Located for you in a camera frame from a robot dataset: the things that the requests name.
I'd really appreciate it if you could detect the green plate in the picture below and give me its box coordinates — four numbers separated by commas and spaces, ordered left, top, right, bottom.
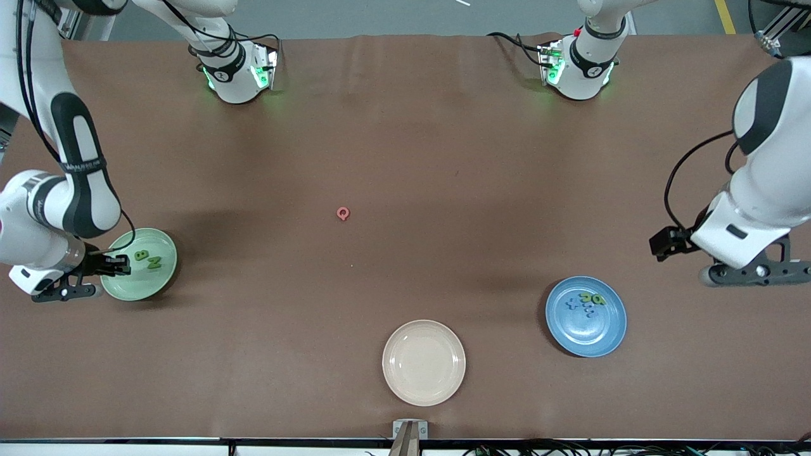
100, 228, 178, 302

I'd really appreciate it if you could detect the blue plate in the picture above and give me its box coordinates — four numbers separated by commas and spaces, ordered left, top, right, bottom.
546, 276, 628, 358

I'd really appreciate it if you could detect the cream plate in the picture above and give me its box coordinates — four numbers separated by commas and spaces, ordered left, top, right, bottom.
382, 320, 467, 407

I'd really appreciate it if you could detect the brown table cover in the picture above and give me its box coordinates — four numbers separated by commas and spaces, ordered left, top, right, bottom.
0, 32, 811, 442

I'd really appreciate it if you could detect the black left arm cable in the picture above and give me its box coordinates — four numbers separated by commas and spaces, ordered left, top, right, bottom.
663, 130, 741, 232

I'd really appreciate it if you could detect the aluminium frame profile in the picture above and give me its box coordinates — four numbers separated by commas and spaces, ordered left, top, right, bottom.
757, 5, 811, 58
57, 0, 116, 42

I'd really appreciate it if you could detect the black base cable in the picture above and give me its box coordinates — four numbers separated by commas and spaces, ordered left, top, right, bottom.
487, 32, 546, 67

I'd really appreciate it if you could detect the grey metal mount bracket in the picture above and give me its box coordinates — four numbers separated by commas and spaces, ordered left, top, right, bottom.
388, 419, 429, 456

